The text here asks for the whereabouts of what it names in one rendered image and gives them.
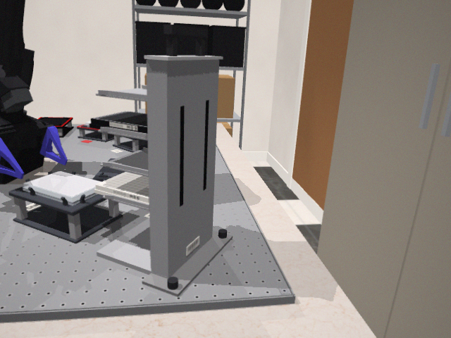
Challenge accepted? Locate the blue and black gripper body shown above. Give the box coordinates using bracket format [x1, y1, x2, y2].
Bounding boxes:
[0, 120, 54, 159]

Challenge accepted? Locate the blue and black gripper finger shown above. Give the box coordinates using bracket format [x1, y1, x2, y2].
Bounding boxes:
[0, 138, 24, 179]
[40, 126, 68, 165]

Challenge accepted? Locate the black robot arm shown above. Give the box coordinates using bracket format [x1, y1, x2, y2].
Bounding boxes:
[0, 0, 35, 127]

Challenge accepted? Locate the black cylinder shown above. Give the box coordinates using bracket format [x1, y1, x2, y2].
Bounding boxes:
[168, 277, 178, 290]
[218, 229, 227, 239]

